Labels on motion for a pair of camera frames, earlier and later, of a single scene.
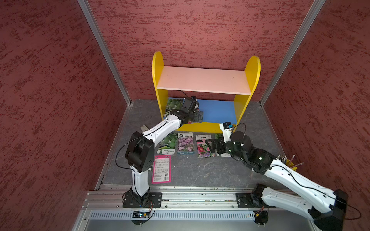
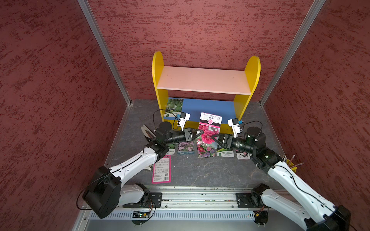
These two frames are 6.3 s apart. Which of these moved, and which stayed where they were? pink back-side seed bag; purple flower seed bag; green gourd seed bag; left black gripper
Moved: left black gripper
Stayed: purple flower seed bag; pink back-side seed bag; green gourd seed bag
